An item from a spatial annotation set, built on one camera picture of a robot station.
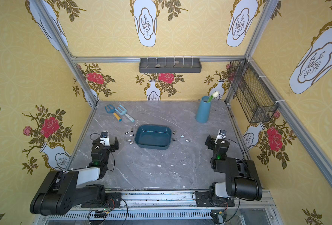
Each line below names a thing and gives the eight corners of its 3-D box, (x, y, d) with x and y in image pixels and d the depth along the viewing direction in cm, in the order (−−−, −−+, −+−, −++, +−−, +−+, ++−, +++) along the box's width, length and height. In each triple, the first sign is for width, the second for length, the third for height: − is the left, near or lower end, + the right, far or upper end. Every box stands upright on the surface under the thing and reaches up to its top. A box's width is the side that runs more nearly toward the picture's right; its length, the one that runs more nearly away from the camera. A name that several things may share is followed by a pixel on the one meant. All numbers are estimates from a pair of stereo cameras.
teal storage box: (134, 150, 95) (132, 145, 91) (138, 127, 107) (136, 122, 103) (171, 150, 95) (172, 145, 90) (171, 127, 107) (171, 122, 102)
